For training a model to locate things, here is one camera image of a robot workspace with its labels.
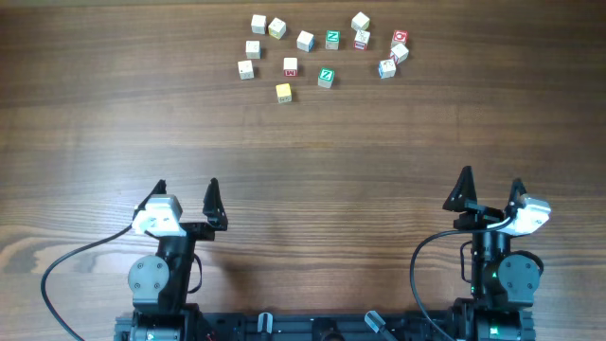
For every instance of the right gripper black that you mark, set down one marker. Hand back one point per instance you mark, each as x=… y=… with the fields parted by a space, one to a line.
x=479 y=215

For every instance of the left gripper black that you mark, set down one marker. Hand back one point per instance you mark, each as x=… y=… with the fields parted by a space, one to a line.
x=214 y=216

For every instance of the white block faint drawing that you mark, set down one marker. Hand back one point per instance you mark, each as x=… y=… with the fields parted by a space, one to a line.
x=253 y=50

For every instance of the white block red letter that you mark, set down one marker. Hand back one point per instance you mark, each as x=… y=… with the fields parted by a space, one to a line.
x=290 y=67

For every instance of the white block red drawing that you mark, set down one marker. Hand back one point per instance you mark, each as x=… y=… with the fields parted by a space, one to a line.
x=361 y=39

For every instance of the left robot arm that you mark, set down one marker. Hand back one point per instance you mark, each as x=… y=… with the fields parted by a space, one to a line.
x=160 y=282

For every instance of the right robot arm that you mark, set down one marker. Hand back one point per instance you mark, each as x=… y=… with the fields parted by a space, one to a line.
x=503 y=282

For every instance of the white block dotted left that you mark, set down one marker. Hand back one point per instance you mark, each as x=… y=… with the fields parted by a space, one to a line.
x=246 y=70

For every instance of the yellow top block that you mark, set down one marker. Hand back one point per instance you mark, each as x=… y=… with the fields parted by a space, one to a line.
x=284 y=93

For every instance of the white block blue edge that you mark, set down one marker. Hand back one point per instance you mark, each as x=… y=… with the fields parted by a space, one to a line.
x=387 y=69

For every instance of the white block red edge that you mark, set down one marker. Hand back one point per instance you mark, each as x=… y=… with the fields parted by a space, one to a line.
x=399 y=53

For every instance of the red O block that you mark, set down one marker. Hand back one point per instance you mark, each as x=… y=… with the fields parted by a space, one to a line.
x=399 y=37

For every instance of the green Z block lower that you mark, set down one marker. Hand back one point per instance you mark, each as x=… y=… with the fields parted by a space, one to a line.
x=326 y=77

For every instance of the green z block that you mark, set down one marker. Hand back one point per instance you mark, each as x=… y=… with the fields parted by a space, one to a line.
x=326 y=77
x=332 y=40

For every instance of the plain white block top-left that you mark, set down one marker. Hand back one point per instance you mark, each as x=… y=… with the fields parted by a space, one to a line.
x=258 y=24

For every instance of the white block yellow side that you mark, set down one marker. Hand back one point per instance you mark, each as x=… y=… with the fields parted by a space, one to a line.
x=277 y=28

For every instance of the white block blue side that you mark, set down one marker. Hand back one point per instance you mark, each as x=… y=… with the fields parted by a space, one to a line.
x=305 y=41

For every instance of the plain white block top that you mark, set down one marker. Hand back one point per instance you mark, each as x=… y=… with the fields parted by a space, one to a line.
x=360 y=21

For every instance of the green Z block upper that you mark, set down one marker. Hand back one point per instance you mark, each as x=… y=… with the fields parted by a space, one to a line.
x=332 y=40

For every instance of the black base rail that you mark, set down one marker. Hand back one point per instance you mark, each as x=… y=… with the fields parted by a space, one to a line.
x=409 y=326

